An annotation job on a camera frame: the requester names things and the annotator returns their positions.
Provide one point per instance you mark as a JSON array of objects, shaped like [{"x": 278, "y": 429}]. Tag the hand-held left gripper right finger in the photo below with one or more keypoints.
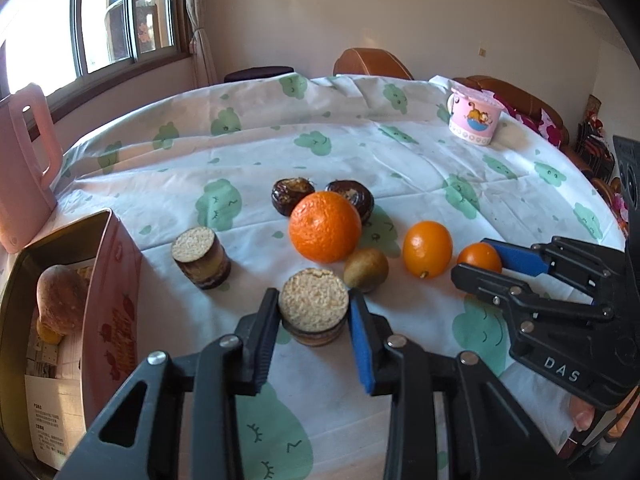
[{"x": 361, "y": 345}]

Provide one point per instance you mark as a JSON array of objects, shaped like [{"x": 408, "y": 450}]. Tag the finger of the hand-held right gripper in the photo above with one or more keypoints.
[
  {"x": 515, "y": 257},
  {"x": 480, "y": 282}
]

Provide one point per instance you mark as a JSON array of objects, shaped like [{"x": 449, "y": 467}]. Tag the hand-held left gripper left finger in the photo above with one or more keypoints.
[{"x": 267, "y": 340}]

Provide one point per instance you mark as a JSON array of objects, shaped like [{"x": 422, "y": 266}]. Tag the small round orange citrus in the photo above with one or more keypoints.
[{"x": 479, "y": 258}]

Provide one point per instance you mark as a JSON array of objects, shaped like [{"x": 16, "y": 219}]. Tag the medium oval orange citrus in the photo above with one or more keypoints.
[{"x": 427, "y": 249}]

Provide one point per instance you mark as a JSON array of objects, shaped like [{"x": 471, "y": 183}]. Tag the brown kiwi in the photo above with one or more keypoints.
[{"x": 366, "y": 270}]

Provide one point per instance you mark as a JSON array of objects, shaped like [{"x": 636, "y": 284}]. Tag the large orange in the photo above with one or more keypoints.
[{"x": 325, "y": 227}]

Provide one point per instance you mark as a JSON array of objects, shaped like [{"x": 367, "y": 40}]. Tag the person's right hand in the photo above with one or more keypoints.
[{"x": 582, "y": 416}]

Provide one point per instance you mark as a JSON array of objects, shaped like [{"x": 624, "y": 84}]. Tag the red white floral cushion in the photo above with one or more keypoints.
[{"x": 540, "y": 121}]

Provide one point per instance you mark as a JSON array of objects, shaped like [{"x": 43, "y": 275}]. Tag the dark cluttered shelf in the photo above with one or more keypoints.
[{"x": 595, "y": 135}]

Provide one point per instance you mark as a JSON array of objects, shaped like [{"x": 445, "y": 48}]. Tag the dark passion fruit left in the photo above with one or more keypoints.
[{"x": 291, "y": 195}]

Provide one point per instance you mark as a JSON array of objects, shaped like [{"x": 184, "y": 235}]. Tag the pink cartoon mug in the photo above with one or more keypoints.
[{"x": 472, "y": 115}]

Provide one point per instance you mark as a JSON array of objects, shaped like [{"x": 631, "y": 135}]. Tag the brown leather chair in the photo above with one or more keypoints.
[
  {"x": 520, "y": 100},
  {"x": 372, "y": 62}
]

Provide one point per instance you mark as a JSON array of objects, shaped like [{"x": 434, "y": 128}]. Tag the small yellow fruit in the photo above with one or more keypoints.
[{"x": 46, "y": 336}]

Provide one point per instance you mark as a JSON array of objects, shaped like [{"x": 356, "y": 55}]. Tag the white paper leaflet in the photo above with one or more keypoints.
[{"x": 50, "y": 410}]

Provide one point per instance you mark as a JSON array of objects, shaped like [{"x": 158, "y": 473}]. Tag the dark round stool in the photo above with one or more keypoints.
[{"x": 257, "y": 74}]

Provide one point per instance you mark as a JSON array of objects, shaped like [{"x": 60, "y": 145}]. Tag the pink electric kettle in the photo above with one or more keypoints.
[{"x": 22, "y": 160}]

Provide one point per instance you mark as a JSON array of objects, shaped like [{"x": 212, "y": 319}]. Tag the beige curtain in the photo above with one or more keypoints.
[{"x": 200, "y": 20}]

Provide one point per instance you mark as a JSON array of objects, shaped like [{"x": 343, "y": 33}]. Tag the wooden frame window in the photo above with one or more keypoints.
[{"x": 100, "y": 20}]

